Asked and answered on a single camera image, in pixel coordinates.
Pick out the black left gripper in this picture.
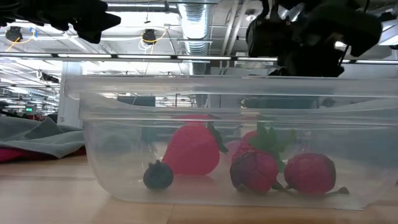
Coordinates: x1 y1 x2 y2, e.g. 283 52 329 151
30 0 121 44

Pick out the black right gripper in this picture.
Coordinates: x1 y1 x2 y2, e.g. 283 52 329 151
246 0 382 78

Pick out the red toy strawberry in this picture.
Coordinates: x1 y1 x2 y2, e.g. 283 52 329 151
231 123 296 172
161 114 229 177

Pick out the pink red toy produce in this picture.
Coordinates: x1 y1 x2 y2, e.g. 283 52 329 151
221 139 246 166

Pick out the red toy cherry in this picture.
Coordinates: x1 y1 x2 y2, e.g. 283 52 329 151
272 152 351 197
229 150 280 194

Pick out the clear plastic tupperware container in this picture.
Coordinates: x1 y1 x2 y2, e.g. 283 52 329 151
63 74 398 211

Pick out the dark toy blueberry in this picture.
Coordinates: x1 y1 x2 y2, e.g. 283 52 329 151
142 159 174 190

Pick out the white pillar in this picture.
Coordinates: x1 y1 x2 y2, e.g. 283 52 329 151
58 60 84 129

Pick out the long ceiling light strip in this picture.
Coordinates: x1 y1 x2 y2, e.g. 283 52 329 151
0 52 398 65

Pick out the navy blue cloth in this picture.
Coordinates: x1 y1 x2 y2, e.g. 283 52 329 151
310 129 398 156

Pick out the grey cloth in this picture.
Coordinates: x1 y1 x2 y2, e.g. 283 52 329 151
0 115 85 159

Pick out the red cloth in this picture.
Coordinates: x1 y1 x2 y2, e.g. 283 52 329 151
0 146 87 164

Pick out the black ceiling cable reel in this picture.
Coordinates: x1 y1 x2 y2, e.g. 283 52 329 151
141 28 158 44
4 26 24 43

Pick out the silver ceiling ventilation duct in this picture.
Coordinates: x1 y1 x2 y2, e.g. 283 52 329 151
177 2 215 75

